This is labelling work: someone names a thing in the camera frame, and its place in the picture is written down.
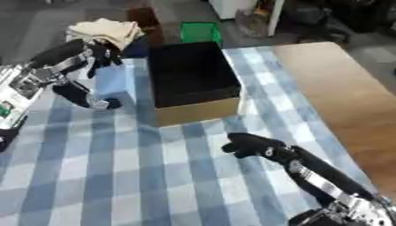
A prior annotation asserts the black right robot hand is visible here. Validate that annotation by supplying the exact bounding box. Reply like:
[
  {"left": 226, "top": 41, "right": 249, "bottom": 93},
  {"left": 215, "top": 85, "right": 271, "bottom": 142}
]
[{"left": 219, "top": 132, "right": 377, "bottom": 207}]

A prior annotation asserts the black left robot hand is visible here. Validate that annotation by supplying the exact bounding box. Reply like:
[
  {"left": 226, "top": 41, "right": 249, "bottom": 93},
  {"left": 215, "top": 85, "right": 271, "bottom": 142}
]
[{"left": 27, "top": 39, "right": 126, "bottom": 110}]

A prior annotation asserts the light blue rectangular block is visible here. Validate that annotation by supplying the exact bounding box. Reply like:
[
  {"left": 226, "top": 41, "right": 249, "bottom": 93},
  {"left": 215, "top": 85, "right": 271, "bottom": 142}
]
[{"left": 93, "top": 57, "right": 140, "bottom": 103}]

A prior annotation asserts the cardboard box with black inside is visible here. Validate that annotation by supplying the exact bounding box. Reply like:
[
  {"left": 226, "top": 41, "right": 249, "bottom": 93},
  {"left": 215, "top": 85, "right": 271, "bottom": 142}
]
[{"left": 147, "top": 41, "right": 245, "bottom": 128}]

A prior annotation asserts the stack of beige cloth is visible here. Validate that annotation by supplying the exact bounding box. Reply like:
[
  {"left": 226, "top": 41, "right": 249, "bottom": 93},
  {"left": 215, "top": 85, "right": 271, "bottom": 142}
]
[{"left": 65, "top": 18, "right": 148, "bottom": 51}]

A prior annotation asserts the grey translucent bag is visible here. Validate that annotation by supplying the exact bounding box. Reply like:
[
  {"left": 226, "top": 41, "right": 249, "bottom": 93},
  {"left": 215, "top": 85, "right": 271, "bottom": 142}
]
[{"left": 235, "top": 8, "right": 271, "bottom": 38}]

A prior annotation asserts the green plastic basket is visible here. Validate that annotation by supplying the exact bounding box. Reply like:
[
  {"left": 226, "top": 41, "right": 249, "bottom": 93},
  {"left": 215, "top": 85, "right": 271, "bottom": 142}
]
[{"left": 178, "top": 21, "right": 225, "bottom": 48}]

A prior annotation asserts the white cabinet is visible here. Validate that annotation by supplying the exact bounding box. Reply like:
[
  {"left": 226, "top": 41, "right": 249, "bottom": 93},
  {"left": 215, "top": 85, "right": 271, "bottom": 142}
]
[{"left": 207, "top": 0, "right": 286, "bottom": 37}]

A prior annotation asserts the black bag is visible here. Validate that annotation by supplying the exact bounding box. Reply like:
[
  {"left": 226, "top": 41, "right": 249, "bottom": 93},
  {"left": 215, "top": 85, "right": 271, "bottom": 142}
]
[{"left": 293, "top": 0, "right": 396, "bottom": 43}]

